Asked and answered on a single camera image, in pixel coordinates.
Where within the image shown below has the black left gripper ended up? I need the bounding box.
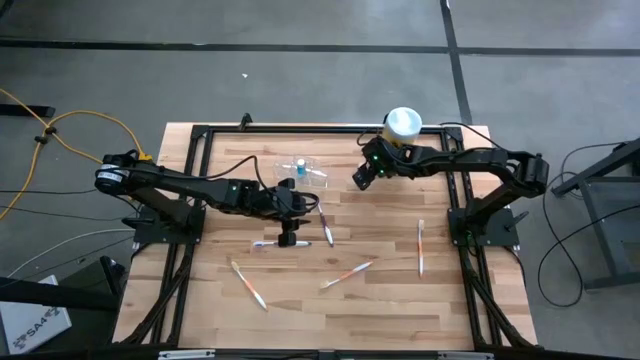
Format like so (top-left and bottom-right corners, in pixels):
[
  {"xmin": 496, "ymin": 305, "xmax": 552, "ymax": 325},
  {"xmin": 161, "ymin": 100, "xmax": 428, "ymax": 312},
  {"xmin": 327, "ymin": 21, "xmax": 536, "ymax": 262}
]
[{"xmin": 252, "ymin": 177, "xmax": 313, "ymax": 248}]

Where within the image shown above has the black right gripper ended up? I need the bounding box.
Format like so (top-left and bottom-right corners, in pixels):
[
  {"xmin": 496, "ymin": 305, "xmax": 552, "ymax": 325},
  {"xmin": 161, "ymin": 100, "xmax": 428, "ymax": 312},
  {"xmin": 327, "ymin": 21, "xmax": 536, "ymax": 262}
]
[{"xmin": 351, "ymin": 137, "xmax": 407, "ymax": 192}]

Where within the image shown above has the purple and white toothbrush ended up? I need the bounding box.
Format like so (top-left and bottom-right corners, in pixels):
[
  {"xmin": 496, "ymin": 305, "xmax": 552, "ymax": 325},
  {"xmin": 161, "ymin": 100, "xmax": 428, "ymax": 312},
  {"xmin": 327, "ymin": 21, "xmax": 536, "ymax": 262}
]
[
  {"xmin": 252, "ymin": 239, "xmax": 312, "ymax": 249},
  {"xmin": 316, "ymin": 202, "xmax": 335, "ymax": 248}
]

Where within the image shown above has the orange and white toothbrush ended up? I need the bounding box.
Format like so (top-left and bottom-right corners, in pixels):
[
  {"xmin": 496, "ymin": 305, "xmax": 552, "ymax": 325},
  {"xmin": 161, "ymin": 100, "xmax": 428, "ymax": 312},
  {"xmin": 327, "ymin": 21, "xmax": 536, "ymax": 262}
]
[
  {"xmin": 319, "ymin": 260, "xmax": 374, "ymax": 291},
  {"xmin": 229, "ymin": 259, "xmax": 269, "ymax": 312}
]

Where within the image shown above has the white pen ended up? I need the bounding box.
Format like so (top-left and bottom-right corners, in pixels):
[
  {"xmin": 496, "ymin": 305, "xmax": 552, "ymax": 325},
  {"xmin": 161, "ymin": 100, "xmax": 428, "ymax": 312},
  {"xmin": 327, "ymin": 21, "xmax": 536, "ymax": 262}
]
[{"xmin": 417, "ymin": 218, "xmax": 426, "ymax": 278}]

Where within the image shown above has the yellow canister with white lid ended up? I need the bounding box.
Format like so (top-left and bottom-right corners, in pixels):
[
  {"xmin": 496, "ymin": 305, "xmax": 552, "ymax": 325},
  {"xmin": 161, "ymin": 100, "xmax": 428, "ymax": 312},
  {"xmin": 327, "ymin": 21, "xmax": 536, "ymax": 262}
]
[{"xmin": 382, "ymin": 106, "xmax": 424, "ymax": 149}]

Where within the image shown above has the clear plastic organizer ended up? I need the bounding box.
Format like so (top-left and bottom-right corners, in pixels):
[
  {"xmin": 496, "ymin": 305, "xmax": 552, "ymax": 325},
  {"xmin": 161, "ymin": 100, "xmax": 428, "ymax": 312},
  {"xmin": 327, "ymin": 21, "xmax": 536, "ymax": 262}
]
[{"xmin": 273, "ymin": 155, "xmax": 332, "ymax": 190}]

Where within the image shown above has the black metal stand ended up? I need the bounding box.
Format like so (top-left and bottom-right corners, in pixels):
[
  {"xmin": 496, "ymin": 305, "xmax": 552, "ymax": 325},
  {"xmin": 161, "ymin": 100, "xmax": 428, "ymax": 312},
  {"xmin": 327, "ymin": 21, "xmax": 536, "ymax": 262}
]
[{"xmin": 551, "ymin": 137, "xmax": 640, "ymax": 292}]

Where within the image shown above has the black furniture base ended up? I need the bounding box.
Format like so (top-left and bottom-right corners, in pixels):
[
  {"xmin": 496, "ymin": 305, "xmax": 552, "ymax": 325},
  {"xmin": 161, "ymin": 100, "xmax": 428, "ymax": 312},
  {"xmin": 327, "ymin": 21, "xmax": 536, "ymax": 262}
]
[{"xmin": 0, "ymin": 254, "xmax": 127, "ymax": 315}]

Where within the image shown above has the black floor bar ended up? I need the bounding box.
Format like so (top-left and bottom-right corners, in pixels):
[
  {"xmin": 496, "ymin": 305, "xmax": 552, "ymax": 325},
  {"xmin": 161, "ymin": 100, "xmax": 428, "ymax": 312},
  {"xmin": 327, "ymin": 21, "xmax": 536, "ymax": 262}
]
[{"xmin": 0, "ymin": 103, "xmax": 57, "ymax": 120}]

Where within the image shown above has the black aluminium table frame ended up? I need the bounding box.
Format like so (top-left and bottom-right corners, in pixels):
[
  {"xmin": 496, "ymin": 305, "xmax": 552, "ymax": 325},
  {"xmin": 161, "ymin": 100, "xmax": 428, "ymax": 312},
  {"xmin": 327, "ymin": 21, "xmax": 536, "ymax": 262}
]
[{"xmin": 113, "ymin": 122, "xmax": 539, "ymax": 354}]

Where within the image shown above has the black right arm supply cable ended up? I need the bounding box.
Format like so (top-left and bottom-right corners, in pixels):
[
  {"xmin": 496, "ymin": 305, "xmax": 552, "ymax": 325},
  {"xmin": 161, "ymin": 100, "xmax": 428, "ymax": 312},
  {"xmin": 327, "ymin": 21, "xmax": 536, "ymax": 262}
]
[{"xmin": 438, "ymin": 121, "xmax": 504, "ymax": 151}]

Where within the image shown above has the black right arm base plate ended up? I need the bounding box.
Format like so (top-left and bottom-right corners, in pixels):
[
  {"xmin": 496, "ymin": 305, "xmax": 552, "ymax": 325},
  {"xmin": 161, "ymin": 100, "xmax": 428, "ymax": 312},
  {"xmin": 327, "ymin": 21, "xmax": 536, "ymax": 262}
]
[{"xmin": 446, "ymin": 206, "xmax": 531, "ymax": 249}]

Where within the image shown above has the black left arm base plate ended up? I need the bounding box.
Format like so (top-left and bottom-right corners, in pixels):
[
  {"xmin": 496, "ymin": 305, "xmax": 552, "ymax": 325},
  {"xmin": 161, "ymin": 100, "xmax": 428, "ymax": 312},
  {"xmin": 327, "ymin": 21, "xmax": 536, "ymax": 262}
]
[{"xmin": 121, "ymin": 203, "xmax": 207, "ymax": 246}]

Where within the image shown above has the silver edge bracket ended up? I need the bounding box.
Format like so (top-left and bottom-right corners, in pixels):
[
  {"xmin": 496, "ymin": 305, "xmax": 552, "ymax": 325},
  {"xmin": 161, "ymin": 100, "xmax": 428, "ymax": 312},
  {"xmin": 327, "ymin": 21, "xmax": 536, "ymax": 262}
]
[
  {"xmin": 157, "ymin": 349, "xmax": 216, "ymax": 360},
  {"xmin": 438, "ymin": 351, "xmax": 496, "ymax": 360}
]

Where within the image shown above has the black looped floor cable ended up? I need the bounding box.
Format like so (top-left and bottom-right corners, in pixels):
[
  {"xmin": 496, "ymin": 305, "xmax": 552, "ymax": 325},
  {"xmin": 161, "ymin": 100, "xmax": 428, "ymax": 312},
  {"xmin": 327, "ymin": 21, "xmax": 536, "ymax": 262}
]
[{"xmin": 537, "ymin": 199, "xmax": 640, "ymax": 309}]

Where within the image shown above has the white floor cable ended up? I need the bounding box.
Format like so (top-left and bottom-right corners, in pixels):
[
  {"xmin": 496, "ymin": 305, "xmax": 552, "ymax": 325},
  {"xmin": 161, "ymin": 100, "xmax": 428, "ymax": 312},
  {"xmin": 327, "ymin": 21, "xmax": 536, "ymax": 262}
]
[{"xmin": 5, "ymin": 227, "xmax": 137, "ymax": 279}]

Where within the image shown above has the thin black floor cable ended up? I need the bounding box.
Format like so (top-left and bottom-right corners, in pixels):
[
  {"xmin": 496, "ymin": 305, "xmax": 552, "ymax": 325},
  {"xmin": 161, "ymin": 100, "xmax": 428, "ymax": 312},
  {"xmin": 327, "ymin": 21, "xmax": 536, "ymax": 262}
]
[
  {"xmin": 0, "ymin": 204, "xmax": 127, "ymax": 222},
  {"xmin": 0, "ymin": 183, "xmax": 114, "ymax": 195}
]

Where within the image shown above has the yellow extension cable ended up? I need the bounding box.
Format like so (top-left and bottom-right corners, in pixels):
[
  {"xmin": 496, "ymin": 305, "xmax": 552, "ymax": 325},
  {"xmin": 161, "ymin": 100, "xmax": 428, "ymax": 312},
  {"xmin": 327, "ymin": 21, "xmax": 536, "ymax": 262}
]
[{"xmin": 0, "ymin": 87, "xmax": 154, "ymax": 222}]

